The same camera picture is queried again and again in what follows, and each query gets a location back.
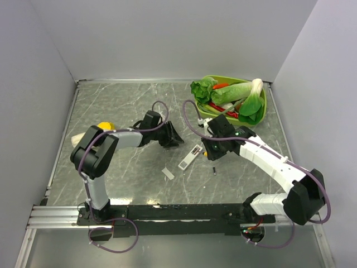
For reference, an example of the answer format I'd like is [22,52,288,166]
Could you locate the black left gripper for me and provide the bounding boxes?
[151,121,184,148]

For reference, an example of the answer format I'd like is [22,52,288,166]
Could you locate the white remote control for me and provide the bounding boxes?
[178,145,202,170]

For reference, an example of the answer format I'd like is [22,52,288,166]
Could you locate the white battery cover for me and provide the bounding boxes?
[162,167,175,180]

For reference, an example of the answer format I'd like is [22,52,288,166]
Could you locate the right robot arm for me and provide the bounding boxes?
[198,115,326,225]

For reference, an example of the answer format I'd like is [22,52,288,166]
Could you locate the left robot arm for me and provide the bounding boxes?
[70,111,184,224]

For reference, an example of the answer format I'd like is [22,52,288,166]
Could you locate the green plastic basket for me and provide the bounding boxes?
[190,75,267,127]

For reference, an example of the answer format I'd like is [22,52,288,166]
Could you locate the red chili pepper toy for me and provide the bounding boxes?
[208,102,238,119]

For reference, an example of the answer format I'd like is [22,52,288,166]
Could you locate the white radish toy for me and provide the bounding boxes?
[220,103,234,111]

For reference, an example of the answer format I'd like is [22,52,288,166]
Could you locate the bok choy toy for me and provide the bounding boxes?
[238,78,265,125]

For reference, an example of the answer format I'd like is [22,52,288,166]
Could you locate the green scallion toy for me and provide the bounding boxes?
[205,98,246,113]

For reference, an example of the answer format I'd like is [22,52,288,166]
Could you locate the green napa cabbage toy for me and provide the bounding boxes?
[211,82,252,105]

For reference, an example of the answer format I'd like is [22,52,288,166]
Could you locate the green lettuce toy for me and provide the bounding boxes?
[190,76,218,104]

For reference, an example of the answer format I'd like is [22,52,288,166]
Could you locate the orange carrot toy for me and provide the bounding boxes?
[213,83,229,90]

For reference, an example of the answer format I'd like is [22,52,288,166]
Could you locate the yellow napa cabbage toy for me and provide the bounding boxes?
[71,122,115,148]

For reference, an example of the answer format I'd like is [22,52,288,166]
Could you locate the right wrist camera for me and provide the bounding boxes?
[197,117,213,137]

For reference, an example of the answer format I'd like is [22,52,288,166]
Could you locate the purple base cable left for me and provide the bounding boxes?
[88,217,139,254]

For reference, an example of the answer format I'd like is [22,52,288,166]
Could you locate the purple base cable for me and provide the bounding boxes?
[241,222,295,249]
[88,217,139,254]

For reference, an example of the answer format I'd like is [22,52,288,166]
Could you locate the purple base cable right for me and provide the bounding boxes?
[241,222,295,249]

